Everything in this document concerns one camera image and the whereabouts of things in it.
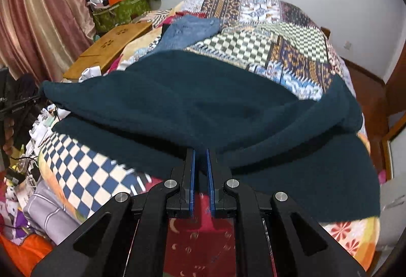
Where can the wall power socket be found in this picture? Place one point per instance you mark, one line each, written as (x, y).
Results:
(347, 45)

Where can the green camouflage bag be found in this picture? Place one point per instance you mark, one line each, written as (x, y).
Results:
(121, 13)

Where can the pink satin curtain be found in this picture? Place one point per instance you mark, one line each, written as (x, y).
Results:
(44, 37)

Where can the wooden bamboo lap desk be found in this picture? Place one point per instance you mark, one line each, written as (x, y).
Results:
(107, 49)

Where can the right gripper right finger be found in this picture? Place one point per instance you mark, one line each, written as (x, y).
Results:
(222, 204)

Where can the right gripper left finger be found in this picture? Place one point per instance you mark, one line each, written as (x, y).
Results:
(181, 199)

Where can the beige floral fleece blanket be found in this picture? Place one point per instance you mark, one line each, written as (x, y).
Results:
(141, 46)

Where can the dark teal fleece pant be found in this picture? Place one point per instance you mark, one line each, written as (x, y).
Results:
(147, 117)

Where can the red patterned cloth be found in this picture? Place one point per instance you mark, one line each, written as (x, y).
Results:
(201, 245)

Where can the patchwork patterned bedspread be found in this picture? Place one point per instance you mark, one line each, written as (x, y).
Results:
(270, 38)

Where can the light grey bed sheet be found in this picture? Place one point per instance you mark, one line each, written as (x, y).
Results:
(47, 214)

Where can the folded blue denim jeans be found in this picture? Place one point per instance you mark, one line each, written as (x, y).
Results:
(184, 32)

